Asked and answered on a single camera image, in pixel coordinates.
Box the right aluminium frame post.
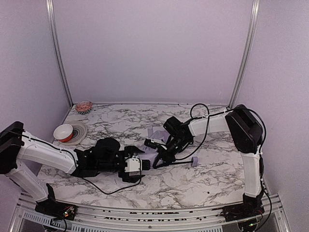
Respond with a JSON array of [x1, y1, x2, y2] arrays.
[[228, 0, 261, 108]]

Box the aluminium frame post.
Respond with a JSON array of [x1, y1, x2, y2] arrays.
[[45, 0, 73, 107], [228, 0, 261, 108]]

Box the red patterned small bowl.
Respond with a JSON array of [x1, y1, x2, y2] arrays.
[[75, 101, 93, 115]]

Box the left aluminium frame post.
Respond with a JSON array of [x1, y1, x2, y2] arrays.
[[45, 0, 73, 107]]

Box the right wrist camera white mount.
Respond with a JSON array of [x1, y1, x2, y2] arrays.
[[144, 139, 165, 149]]

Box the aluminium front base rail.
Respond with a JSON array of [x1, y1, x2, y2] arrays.
[[9, 192, 290, 232]]

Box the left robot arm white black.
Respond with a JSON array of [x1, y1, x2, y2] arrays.
[[0, 121, 150, 208]]

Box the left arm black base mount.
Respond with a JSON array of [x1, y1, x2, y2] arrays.
[[35, 184, 77, 220]]

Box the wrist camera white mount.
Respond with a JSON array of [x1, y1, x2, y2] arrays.
[[144, 139, 165, 149], [124, 156, 151, 172]]

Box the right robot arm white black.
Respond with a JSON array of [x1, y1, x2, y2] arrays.
[[153, 104, 266, 207]]

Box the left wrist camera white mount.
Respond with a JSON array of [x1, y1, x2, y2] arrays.
[[124, 156, 151, 172]]

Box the lavender folding umbrella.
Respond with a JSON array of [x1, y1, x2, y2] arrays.
[[141, 128, 198, 169]]

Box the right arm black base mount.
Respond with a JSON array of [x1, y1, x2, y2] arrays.
[[220, 203, 265, 222]]

